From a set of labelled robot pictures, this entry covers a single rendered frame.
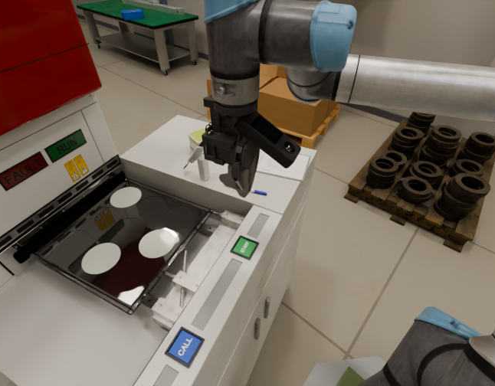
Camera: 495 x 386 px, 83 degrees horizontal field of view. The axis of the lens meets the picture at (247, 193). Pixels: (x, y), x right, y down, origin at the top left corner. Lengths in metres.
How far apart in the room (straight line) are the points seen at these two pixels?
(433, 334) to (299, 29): 0.47
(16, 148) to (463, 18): 3.19
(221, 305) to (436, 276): 1.68
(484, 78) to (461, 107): 0.04
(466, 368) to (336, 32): 0.41
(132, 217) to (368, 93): 0.74
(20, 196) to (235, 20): 0.74
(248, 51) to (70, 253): 0.73
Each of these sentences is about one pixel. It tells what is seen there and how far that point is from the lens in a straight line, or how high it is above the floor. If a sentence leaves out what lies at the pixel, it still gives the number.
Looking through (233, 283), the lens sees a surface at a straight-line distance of 0.68.
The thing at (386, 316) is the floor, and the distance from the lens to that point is 1.85.
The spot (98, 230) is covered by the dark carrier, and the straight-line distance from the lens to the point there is 0.95.
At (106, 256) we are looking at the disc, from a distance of 0.88.
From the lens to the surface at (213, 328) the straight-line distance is 0.64.
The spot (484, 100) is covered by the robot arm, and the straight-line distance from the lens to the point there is 0.54.
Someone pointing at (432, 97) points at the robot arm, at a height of 1.37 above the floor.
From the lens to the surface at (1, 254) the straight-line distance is 0.98.
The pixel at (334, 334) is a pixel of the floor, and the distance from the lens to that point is 1.71.
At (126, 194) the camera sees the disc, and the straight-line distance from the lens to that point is 1.03.
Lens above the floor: 1.55
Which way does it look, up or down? 43 degrees down
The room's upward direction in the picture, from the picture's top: straight up
